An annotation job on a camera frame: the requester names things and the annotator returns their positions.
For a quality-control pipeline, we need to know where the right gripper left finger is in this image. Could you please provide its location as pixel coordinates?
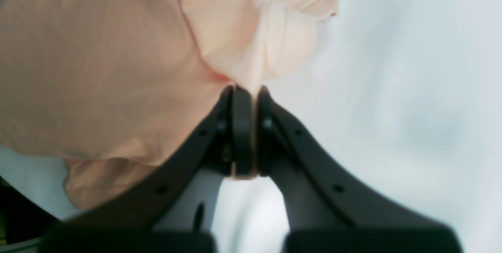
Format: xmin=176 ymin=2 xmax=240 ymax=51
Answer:
xmin=38 ymin=86 xmax=256 ymax=253

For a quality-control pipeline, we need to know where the peach T-shirt with emoji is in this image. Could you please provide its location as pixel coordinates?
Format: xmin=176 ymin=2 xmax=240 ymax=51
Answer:
xmin=0 ymin=0 xmax=340 ymax=209

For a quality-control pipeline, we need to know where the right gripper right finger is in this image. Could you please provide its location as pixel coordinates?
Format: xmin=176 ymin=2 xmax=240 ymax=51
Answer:
xmin=257 ymin=87 xmax=462 ymax=253

